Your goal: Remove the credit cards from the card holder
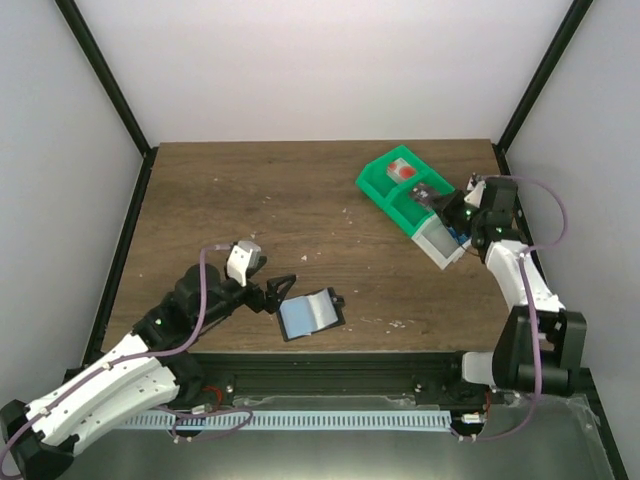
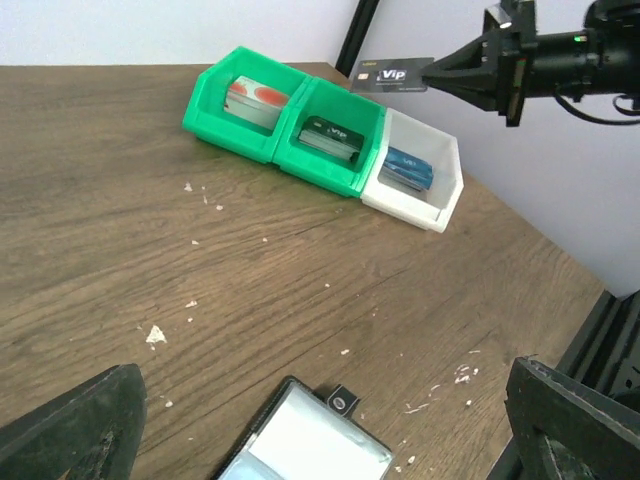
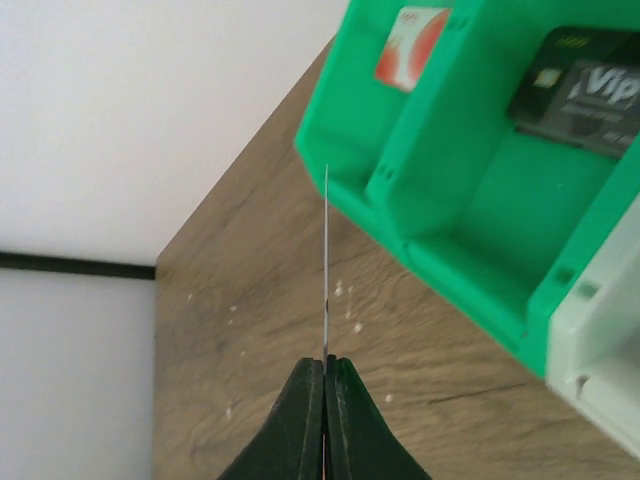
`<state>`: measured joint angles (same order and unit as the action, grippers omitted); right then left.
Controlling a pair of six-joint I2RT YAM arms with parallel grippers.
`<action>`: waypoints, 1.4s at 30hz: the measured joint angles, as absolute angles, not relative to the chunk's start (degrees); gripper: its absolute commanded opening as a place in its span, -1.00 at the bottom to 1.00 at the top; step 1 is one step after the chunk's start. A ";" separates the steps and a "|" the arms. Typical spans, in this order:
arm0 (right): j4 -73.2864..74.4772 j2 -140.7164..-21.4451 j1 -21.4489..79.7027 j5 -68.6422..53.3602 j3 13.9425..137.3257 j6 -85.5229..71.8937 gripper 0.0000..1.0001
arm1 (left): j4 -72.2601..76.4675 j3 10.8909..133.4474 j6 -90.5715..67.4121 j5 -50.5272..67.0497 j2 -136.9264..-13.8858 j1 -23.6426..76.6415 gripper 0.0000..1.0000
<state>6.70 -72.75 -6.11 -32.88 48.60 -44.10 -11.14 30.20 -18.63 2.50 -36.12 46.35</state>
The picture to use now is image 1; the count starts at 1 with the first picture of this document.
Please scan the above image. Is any blue card in bin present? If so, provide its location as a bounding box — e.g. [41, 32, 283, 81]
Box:
[447, 227, 469, 245]

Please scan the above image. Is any light blue slotted cable duct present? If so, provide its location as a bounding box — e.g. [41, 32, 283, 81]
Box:
[119, 409, 453, 431]

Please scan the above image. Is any left black frame post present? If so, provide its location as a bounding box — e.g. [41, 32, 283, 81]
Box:
[53, 0, 153, 156]

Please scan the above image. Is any black card holder wallet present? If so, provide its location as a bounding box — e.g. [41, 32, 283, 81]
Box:
[276, 287, 346, 342]

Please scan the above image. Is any black frame post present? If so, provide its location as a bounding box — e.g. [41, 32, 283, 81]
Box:
[53, 0, 153, 156]
[496, 0, 593, 152]

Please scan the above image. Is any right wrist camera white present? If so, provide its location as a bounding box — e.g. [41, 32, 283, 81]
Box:
[464, 173, 486, 208]

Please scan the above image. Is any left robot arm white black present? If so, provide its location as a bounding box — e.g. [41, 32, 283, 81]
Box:
[1, 265, 296, 479]

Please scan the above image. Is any red white card in bin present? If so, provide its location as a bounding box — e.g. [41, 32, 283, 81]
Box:
[386, 158, 417, 184]

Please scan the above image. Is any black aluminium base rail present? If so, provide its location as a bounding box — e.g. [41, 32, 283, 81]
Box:
[169, 352, 490, 408]

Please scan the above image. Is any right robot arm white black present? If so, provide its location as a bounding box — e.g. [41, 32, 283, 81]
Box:
[430, 175, 587, 403]

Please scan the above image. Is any right black frame post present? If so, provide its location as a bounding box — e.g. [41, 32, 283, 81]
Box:
[496, 0, 593, 152]

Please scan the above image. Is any green white sorting bin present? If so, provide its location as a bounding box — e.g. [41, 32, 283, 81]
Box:
[356, 145, 470, 269]

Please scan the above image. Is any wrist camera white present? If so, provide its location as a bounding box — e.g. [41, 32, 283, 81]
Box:
[464, 173, 486, 208]
[225, 240, 262, 287]

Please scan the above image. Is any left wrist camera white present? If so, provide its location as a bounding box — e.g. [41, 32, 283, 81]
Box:
[225, 240, 262, 287]

